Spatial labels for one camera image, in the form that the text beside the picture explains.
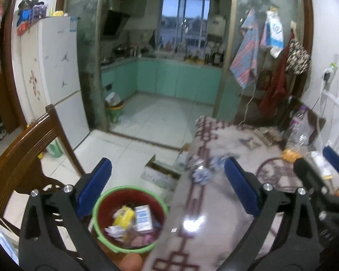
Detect dark bag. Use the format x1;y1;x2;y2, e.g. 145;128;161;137
18;0;40;12

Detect floral patterned tablecloth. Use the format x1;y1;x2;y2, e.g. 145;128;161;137
143;115;339;271

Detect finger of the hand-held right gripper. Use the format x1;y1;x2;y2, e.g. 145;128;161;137
293;157;330;195
322;146;339;175

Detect small white blue carton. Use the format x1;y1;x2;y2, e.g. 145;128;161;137
134;205;154;233

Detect red garment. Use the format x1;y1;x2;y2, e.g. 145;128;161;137
259;31;296;117

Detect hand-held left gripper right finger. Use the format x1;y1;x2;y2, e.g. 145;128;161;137
223;157;320;271

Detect letter-print cloth bag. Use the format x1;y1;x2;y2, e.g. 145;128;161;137
285;38;311;75

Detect blue white hanging bag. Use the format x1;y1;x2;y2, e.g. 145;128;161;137
261;7;284;58

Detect white water heater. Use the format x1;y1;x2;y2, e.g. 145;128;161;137
207;0;226;36

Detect white printed cardboard box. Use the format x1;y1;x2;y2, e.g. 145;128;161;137
143;154;184;189

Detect plaid towel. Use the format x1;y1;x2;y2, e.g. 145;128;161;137
229;8;260;89

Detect teal kitchen base cabinets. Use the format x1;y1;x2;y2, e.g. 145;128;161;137
101;58;224;105

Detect orange snack strips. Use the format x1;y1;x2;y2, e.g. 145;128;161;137
281;148;303;161

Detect purple patterned box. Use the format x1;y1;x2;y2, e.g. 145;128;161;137
32;3;48;16

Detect green detergent bottle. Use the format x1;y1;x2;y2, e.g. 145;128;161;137
47;138;63;159

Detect black range hood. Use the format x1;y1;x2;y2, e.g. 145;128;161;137
102;10;130;36

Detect red wastebasket green rim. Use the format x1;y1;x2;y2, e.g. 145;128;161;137
92;185;169;254

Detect plastic bottle purple label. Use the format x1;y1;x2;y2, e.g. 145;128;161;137
288;106;310;147

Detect green kitchen waste bin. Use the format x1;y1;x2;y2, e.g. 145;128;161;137
104;93;124;124

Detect yellow packet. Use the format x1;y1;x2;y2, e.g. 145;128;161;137
113;206;136;228

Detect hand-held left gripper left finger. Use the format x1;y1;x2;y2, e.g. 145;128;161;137
18;157;113;271

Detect brown wooden chair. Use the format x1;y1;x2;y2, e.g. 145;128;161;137
0;104;143;271

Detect brown handbag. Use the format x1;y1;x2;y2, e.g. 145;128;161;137
256;70;273;91

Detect kitchen window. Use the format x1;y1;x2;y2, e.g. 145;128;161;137
160;0;211;53

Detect pink white fruit-print wrapper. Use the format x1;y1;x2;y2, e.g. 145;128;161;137
104;224;127;242

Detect white refrigerator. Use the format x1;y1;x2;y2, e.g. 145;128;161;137
19;15;90;150

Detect clear zip bag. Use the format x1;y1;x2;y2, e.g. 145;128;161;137
297;110;327;159

